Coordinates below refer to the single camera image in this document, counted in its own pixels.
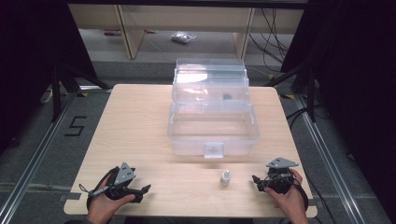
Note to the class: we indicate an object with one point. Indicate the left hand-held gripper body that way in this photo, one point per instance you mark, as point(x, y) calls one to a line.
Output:
point(124, 176)

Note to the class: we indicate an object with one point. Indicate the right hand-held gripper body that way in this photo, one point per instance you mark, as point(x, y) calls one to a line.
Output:
point(280, 179)

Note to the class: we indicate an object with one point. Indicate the person's right hand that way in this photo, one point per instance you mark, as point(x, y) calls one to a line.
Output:
point(291, 202)

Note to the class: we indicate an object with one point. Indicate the person's left hand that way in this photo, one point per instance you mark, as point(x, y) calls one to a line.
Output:
point(102, 207)

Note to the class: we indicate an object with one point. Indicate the small white bottle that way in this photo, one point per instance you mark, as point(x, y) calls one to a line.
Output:
point(225, 179)

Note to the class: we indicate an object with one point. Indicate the clear plastic storage box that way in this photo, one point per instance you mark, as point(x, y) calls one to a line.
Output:
point(213, 118)

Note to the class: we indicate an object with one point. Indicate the black metal stand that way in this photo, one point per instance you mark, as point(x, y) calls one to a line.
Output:
point(311, 93)
point(56, 93)

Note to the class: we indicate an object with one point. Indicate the white floor object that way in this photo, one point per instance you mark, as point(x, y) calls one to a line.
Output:
point(46, 96)

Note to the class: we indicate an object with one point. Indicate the black curtain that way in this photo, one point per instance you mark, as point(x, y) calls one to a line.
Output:
point(28, 62)
point(358, 77)

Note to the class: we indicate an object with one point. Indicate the light wooden shelf unit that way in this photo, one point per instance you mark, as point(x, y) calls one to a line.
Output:
point(134, 28)

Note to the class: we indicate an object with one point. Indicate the clear plastic bag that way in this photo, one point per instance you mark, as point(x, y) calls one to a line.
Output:
point(183, 37)

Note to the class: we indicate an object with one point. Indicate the metal floor rail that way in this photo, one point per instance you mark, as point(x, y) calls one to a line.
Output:
point(34, 158)
point(330, 161)

